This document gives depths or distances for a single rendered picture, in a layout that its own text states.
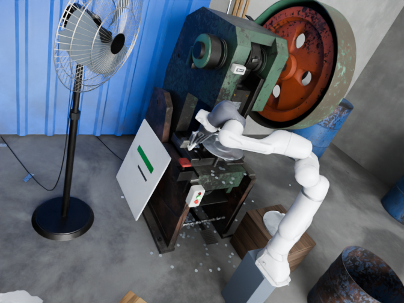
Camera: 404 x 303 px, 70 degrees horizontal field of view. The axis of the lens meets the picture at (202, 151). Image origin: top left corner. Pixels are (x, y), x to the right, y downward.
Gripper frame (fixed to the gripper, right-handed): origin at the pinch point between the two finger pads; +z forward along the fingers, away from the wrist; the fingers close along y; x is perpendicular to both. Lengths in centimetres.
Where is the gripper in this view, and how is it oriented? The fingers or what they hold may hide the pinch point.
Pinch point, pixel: (191, 145)
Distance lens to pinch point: 162.0
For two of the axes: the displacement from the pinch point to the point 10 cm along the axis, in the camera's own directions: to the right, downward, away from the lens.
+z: -4.8, 4.7, 7.4
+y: 8.2, -0.6, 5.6
